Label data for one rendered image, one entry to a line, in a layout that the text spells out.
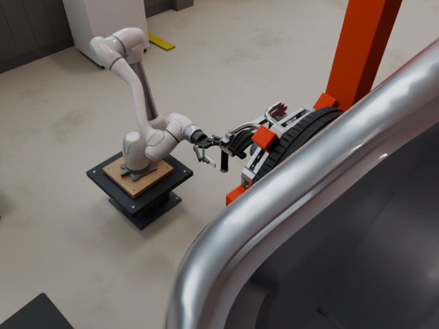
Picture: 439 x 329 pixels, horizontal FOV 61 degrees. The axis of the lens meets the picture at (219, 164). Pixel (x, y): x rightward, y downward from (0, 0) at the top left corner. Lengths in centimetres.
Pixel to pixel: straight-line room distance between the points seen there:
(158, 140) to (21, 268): 124
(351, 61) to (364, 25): 17
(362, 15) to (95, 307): 201
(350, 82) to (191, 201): 139
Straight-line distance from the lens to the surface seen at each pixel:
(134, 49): 217
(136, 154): 229
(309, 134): 144
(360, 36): 179
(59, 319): 200
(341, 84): 191
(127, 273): 242
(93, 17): 395
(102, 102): 371
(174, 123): 193
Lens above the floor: 207
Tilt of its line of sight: 45 degrees down
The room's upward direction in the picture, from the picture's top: 1 degrees clockwise
